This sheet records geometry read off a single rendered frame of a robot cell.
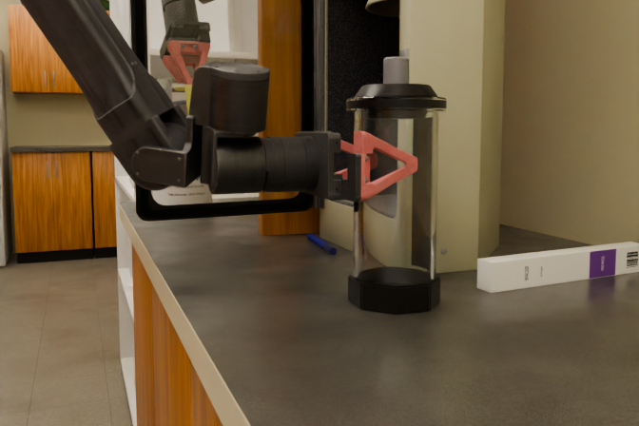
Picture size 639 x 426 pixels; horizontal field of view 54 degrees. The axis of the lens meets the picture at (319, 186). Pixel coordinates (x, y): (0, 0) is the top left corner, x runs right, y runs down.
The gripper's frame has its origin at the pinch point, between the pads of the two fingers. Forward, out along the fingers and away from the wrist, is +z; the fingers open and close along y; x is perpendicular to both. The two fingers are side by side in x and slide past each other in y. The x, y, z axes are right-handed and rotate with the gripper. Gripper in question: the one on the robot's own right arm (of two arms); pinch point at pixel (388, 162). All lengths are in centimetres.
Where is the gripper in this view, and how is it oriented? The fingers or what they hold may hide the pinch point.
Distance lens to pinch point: 69.8
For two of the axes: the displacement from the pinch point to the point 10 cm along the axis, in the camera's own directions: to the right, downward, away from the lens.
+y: -3.6, -0.8, 9.3
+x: 0.0, 10.0, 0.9
